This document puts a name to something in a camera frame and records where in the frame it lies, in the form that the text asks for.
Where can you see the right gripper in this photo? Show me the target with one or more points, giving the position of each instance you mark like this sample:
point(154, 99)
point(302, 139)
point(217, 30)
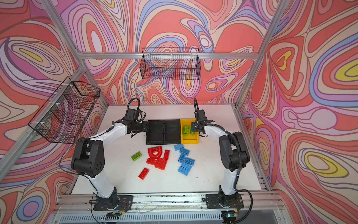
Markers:
point(194, 129)

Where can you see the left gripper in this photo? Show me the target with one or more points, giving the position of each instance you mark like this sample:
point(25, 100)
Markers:
point(139, 126)

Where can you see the green lego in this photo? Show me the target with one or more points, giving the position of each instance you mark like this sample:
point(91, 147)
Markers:
point(136, 156)
point(187, 130)

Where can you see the black bin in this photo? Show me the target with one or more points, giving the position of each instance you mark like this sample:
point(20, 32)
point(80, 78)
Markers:
point(172, 134)
point(155, 132)

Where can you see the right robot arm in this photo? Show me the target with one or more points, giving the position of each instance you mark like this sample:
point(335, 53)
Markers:
point(233, 153)

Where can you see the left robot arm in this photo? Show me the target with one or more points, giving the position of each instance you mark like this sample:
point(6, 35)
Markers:
point(89, 160)

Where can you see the yellow bin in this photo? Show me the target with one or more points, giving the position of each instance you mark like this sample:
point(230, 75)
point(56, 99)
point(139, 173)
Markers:
point(188, 139)

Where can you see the blue lego top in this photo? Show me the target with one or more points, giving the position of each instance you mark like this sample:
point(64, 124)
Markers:
point(178, 147)

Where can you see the red arch lego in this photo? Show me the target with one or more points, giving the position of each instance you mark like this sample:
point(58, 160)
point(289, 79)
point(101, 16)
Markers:
point(155, 152)

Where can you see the red lego upright slim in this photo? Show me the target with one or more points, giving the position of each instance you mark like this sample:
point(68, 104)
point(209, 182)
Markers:
point(166, 154)

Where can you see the blue lego large bottom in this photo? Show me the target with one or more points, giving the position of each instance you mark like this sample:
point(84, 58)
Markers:
point(185, 168)

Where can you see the red lego plate cluster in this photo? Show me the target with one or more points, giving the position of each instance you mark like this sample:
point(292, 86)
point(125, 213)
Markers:
point(159, 163)

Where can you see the red lego lower left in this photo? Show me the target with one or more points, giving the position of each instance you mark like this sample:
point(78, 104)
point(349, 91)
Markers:
point(144, 173)

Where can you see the wire basket back wall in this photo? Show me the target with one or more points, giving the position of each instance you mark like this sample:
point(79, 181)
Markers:
point(164, 63)

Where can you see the wire basket wall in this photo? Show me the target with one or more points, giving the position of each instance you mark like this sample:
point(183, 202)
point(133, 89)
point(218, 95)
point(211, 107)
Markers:
point(62, 117)
point(164, 63)

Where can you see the wire basket left wall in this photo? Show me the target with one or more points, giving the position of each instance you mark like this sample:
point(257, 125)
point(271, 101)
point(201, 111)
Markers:
point(62, 117)

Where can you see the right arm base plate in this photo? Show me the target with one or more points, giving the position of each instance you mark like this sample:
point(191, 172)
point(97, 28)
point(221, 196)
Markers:
point(221, 201)

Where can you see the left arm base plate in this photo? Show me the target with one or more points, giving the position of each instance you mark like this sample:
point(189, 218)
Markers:
point(122, 203)

